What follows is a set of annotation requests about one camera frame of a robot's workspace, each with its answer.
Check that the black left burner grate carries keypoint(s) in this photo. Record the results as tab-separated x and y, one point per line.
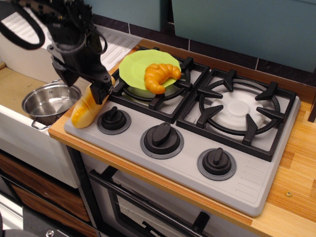
192	74

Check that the small steel pot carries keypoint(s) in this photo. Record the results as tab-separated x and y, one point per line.
46	104

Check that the black right burner grate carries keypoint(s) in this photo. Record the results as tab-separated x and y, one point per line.
247	115

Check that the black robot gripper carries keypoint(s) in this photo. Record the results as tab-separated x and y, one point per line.
82	60

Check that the light green plastic plate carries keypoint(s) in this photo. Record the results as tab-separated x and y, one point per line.
132	67

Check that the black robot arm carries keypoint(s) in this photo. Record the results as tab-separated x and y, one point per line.
66	21

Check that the white burner cap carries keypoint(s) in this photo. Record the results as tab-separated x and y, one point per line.
236	106
171	92

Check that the black middle stove knob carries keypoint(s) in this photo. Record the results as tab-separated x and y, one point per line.
162	141

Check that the white left burner cap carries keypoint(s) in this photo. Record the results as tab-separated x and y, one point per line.
171	92

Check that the wooden drawer fronts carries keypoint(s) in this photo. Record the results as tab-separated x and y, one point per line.
47	196

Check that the orange toy croissant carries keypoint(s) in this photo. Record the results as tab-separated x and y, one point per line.
156	74

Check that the black right stove knob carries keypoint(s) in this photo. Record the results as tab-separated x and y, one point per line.
217	164

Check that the toy oven door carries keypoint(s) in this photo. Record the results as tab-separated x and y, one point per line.
138	209

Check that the white right burner cap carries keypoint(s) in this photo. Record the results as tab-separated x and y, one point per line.
236	106

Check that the grey toy stove top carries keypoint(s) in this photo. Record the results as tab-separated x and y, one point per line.
246	191

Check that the toy bread loaf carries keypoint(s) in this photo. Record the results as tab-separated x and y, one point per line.
86	110

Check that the black left stove knob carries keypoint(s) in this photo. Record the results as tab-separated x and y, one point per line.
114	121

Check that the black stove knob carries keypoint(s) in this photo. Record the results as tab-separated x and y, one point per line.
114	121
217	164
162	141

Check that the black burner grate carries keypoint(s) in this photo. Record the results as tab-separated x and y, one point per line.
192	74
247	115

